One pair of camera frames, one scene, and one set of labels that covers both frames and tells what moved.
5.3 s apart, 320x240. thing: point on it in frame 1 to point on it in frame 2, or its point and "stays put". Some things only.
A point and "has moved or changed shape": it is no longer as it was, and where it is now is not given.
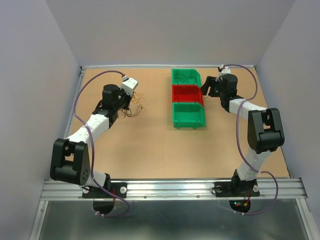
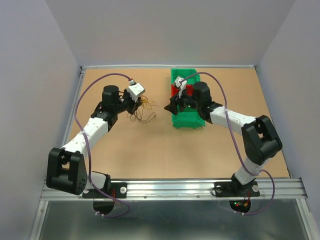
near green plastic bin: [188, 115] stays put
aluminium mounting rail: [195, 190] stays put
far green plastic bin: [186, 76] stays put
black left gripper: [121, 91] stays put
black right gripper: [210, 81] to [172, 107]
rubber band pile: [135, 106] has moved or changed shape
